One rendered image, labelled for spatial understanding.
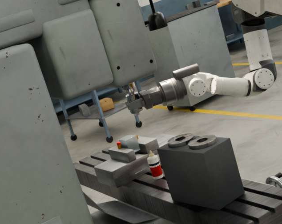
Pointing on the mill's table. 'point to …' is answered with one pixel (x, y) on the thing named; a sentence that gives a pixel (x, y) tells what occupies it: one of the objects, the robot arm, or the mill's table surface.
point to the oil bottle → (155, 166)
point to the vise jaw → (147, 144)
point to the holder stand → (201, 170)
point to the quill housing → (124, 40)
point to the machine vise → (126, 164)
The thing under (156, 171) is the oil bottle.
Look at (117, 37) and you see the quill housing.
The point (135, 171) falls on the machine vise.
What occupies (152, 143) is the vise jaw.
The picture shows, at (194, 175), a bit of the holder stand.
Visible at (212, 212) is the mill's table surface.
